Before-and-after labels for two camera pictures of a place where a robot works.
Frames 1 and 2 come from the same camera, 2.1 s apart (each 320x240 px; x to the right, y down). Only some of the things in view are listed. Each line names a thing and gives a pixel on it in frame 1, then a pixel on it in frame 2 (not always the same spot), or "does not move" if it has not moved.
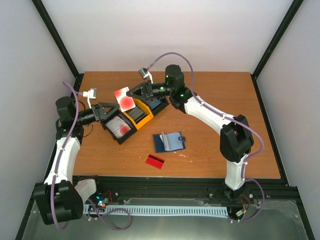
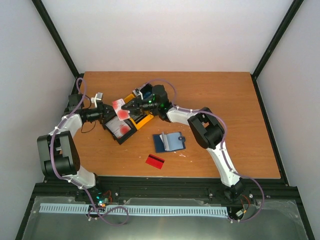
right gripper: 143,88 → 136,105
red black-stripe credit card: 155,161 does not move
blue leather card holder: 165,142 does not move
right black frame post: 285,23 does not move
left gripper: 101,104 does not move
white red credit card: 125,102 → 122,114
